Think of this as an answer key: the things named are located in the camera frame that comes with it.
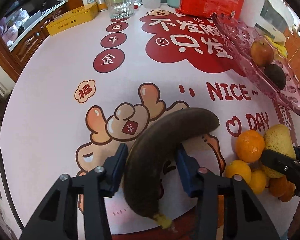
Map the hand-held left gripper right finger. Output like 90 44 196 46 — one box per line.
176 147 280 240

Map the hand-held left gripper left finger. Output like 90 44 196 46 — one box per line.
19 144 128 240

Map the orange mandarin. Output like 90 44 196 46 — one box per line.
279 182 297 203
249 169 268 195
268 176 290 197
235 129 265 163
225 160 252 184

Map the yellow pear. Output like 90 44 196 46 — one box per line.
261 124 297 179

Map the dark brown banana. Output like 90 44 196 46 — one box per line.
122 107 220 229

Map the pink glass fruit plate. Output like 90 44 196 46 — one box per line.
210 14 300 117

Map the dark avocado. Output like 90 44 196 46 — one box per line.
264 64 286 90

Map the red apple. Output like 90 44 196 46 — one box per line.
251 41 275 67

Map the yellow tissue box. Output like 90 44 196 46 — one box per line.
261 34 288 58

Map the brown wooden kitchen cabinet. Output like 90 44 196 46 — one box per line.
0 1 73 80

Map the yellow flat box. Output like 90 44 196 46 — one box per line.
45 3 98 36

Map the white countertop appliance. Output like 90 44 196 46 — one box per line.
242 0 300 43

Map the clear drinking glass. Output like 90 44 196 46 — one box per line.
104 0 135 19

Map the pile of plastic bags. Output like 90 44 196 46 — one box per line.
0 9 28 47

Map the brown wooden wall cabinet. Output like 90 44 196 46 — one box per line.
281 26 300 85

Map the black cable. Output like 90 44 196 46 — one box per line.
0 124 19 233

